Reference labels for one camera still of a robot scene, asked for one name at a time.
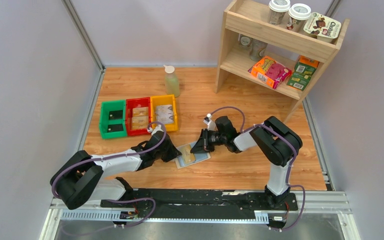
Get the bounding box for left glass jar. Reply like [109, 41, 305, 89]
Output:
[238, 34, 253, 49]

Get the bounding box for paper coffee cup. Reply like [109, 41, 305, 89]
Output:
[268, 0, 291, 25]
[286, 3, 312, 33]

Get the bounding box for green soap bottle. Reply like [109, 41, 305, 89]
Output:
[163, 65, 181, 98]

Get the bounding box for gold cards in red bin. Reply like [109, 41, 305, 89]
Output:
[131, 107, 149, 130]

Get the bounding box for right paper coffee cup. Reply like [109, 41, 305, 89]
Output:
[286, 3, 312, 33]

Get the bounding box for aluminium frame rail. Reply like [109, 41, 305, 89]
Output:
[39, 189, 361, 240]

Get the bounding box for wooden shelf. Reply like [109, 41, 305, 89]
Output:
[214, 0, 350, 123]

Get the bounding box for green plastic bin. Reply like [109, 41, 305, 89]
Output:
[99, 99, 127, 140]

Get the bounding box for right glass jar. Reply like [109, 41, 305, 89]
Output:
[249, 39, 268, 62]

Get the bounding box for Chobani yogurt cup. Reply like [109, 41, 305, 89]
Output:
[303, 12, 342, 43]

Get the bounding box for black cards in green bin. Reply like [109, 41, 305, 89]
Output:
[107, 110, 125, 133]

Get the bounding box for red plastic bin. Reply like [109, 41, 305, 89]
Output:
[125, 97, 151, 137]

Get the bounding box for gold credit card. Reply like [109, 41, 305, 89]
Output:
[180, 144, 196, 165]

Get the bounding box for yellow plastic bin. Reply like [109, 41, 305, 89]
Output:
[150, 94, 179, 132]

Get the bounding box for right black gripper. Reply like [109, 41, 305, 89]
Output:
[190, 127, 227, 153]

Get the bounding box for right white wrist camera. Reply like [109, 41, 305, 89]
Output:
[203, 113, 216, 131]

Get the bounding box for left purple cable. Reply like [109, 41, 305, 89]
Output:
[51, 121, 168, 229]

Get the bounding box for silver cards in yellow bin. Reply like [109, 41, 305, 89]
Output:
[156, 114, 175, 125]

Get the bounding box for orange pink snack box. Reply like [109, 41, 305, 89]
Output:
[248, 56, 293, 90]

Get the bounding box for glass jar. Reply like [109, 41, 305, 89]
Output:
[249, 39, 268, 62]
[238, 34, 253, 49]

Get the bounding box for green orange juice box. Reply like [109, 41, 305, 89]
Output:
[286, 55, 320, 91]

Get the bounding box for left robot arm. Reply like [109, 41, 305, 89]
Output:
[50, 130, 182, 210]

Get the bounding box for white credit card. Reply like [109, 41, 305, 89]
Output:
[155, 104, 174, 116]

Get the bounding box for left paper coffee cup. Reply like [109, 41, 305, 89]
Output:
[268, 0, 291, 25]

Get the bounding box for beige card holder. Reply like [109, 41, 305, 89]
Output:
[174, 141, 211, 169]

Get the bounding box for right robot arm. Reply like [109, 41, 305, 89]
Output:
[190, 116, 303, 210]

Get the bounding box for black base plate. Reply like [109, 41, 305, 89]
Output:
[119, 188, 299, 220]

